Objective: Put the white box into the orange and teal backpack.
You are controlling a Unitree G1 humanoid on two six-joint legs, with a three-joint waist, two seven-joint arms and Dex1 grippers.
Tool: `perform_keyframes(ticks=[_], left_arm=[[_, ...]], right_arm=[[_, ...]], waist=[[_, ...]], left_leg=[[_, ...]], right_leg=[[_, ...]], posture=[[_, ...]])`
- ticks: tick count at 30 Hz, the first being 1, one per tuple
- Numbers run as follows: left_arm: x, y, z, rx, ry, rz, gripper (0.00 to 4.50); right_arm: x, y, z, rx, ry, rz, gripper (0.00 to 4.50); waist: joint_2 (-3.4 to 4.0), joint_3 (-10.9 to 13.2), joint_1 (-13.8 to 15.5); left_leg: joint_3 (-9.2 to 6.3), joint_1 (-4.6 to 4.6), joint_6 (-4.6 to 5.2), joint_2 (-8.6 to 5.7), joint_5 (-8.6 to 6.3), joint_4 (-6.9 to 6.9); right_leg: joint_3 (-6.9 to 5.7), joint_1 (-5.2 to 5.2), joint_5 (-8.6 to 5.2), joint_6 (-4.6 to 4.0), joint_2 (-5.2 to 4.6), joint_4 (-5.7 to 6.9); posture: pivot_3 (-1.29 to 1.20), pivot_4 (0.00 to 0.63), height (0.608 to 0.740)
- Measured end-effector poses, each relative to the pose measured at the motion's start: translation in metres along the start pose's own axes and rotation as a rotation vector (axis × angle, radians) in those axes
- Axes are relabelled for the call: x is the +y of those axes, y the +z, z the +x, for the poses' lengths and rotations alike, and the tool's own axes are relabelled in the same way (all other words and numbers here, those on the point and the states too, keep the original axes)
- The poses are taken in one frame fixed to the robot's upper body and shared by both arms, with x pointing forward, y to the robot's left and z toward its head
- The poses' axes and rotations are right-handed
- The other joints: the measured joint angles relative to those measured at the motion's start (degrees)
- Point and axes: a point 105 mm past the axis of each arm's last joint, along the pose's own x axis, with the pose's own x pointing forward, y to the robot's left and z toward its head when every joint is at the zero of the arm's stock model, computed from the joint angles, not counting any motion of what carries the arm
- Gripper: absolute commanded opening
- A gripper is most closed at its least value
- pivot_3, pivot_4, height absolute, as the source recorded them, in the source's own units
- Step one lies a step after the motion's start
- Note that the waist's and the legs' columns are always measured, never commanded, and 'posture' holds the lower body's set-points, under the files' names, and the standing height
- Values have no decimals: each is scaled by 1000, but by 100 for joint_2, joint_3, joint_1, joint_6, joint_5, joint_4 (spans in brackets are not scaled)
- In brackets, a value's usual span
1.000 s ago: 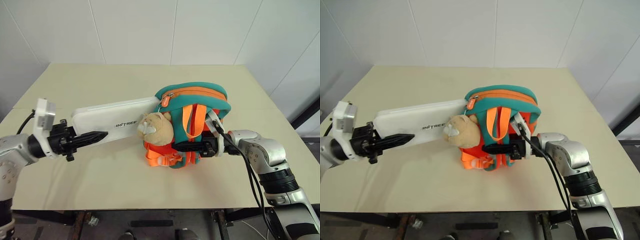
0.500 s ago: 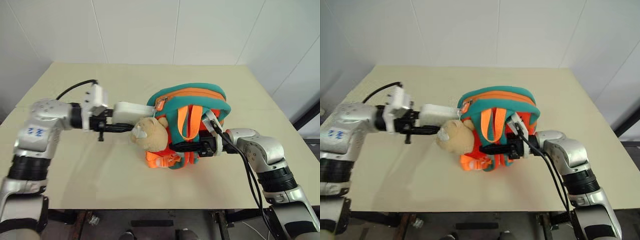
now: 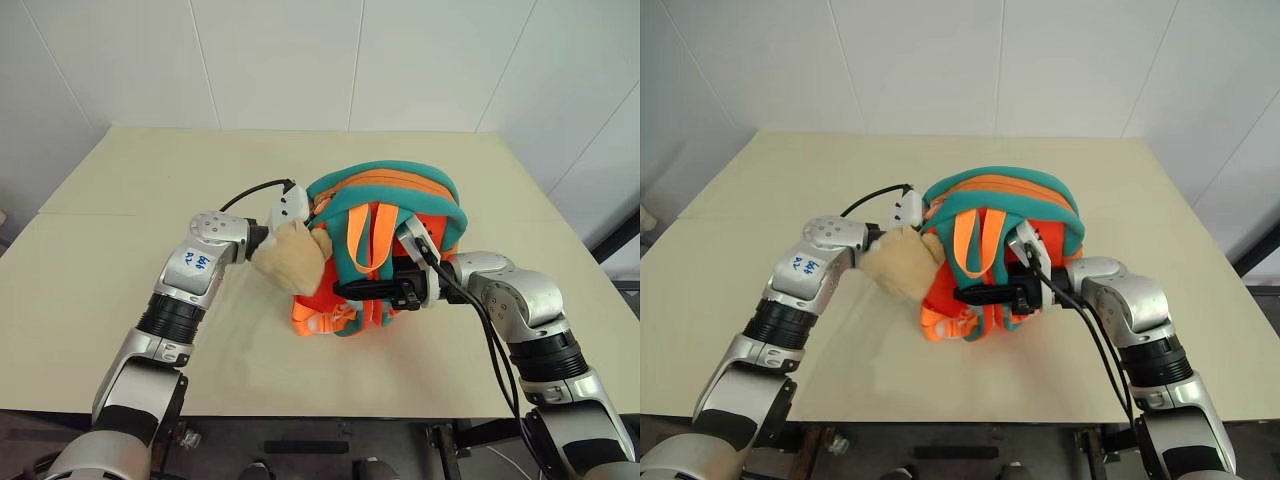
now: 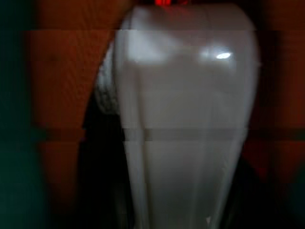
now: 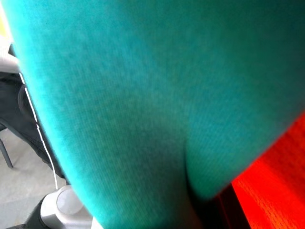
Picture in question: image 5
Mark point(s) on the teal knit cloth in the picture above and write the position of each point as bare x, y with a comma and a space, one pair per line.
152, 95

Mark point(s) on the black metal chair leg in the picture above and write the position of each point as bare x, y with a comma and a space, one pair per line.
6, 150

